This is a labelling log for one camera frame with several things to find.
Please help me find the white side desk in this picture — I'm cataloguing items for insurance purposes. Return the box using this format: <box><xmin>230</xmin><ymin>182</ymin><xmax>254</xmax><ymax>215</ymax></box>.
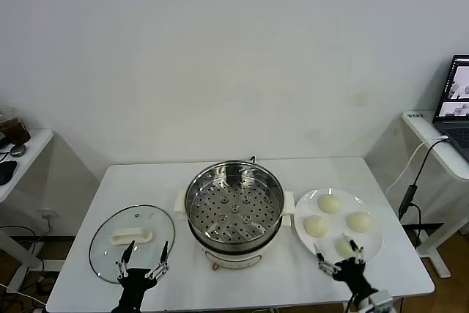
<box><xmin>0</xmin><ymin>128</ymin><xmax>55</xmax><ymax>294</ymax></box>

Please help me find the plastic cup of iced tea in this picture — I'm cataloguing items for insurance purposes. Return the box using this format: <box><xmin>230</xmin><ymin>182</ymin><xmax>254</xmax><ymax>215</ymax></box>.
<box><xmin>0</xmin><ymin>107</ymin><xmax>32</xmax><ymax>145</ymax></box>

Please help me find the stainless steel steamer basket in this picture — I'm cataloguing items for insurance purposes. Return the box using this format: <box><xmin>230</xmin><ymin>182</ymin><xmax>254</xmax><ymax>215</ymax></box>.
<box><xmin>184</xmin><ymin>160</ymin><xmax>285</xmax><ymax>251</ymax></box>

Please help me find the white steamed baozi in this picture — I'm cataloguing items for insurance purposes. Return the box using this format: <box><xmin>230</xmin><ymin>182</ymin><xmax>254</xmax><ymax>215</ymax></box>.
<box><xmin>317</xmin><ymin>194</ymin><xmax>342</xmax><ymax>215</ymax></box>
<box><xmin>335</xmin><ymin>236</ymin><xmax>362</xmax><ymax>259</ymax></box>
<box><xmin>303</xmin><ymin>215</ymin><xmax>328</xmax><ymax>237</ymax></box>
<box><xmin>346</xmin><ymin>211</ymin><xmax>374</xmax><ymax>234</ymax></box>

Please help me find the black cable with adapter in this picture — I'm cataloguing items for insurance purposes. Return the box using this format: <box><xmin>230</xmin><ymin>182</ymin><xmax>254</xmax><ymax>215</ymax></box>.
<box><xmin>397</xmin><ymin>139</ymin><xmax>450</xmax><ymax>250</ymax></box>

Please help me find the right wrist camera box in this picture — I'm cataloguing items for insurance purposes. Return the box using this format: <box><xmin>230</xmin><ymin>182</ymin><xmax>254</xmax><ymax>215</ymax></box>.
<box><xmin>367</xmin><ymin>289</ymin><xmax>393</xmax><ymax>313</ymax></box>

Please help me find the glass lid with white handle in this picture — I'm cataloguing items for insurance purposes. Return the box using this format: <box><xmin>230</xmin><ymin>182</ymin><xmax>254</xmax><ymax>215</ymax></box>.
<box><xmin>89</xmin><ymin>203</ymin><xmax>176</xmax><ymax>284</ymax></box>

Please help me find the white charging cable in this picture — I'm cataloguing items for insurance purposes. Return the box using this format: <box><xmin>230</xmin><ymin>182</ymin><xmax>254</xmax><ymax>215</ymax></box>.
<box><xmin>385</xmin><ymin>136</ymin><xmax>450</xmax><ymax>195</ymax></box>

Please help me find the white desk with laptop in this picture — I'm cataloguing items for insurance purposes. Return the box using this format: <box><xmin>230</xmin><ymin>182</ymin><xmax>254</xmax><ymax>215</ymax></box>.
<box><xmin>401</xmin><ymin>109</ymin><xmax>469</xmax><ymax>279</ymax></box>

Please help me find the white round plate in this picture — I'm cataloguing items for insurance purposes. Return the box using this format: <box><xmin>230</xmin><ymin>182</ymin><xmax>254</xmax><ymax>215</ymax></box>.
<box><xmin>292</xmin><ymin>188</ymin><xmax>385</xmax><ymax>268</ymax></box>

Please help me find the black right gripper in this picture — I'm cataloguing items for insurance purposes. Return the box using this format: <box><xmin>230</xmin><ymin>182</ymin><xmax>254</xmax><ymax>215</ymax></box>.
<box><xmin>314</xmin><ymin>232</ymin><xmax>379</xmax><ymax>301</ymax></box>

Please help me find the dark grey laptop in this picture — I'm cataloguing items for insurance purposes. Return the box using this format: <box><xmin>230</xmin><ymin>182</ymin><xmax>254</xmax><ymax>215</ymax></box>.
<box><xmin>432</xmin><ymin>54</ymin><xmax>469</xmax><ymax>163</ymax></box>

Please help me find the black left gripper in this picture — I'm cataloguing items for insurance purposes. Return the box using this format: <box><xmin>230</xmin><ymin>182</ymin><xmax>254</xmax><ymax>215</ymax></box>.
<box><xmin>116</xmin><ymin>240</ymin><xmax>171</xmax><ymax>313</ymax></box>

